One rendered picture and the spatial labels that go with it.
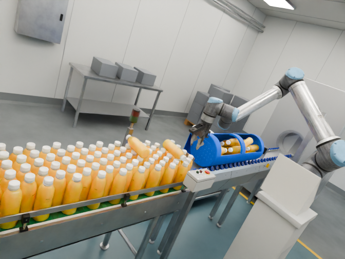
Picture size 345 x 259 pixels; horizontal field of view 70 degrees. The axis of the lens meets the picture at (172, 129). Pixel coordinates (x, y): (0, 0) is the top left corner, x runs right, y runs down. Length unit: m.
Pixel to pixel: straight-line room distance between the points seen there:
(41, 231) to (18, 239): 0.09
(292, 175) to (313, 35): 5.94
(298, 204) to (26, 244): 1.53
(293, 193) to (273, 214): 0.19
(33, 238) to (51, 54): 3.79
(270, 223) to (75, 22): 4.14
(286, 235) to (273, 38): 6.57
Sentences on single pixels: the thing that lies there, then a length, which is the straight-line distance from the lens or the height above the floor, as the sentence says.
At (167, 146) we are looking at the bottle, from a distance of 1.74.
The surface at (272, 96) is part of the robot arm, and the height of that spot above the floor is 1.71.
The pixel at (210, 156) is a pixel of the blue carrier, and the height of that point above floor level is 1.09.
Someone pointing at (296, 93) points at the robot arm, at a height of 1.79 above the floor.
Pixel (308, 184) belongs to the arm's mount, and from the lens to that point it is 1.79.
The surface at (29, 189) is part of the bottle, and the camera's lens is 1.22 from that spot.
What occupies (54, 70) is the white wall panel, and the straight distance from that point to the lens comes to 4.85.
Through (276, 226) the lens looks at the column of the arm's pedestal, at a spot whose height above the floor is 0.98.
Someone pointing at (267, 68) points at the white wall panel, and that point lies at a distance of 7.69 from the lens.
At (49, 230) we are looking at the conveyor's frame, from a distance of 1.33.
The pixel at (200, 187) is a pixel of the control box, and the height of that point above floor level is 1.03.
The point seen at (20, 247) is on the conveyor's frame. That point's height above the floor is 0.81.
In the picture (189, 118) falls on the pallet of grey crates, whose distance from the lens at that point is 6.34.
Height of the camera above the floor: 1.82
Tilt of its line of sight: 19 degrees down
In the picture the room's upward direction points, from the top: 21 degrees clockwise
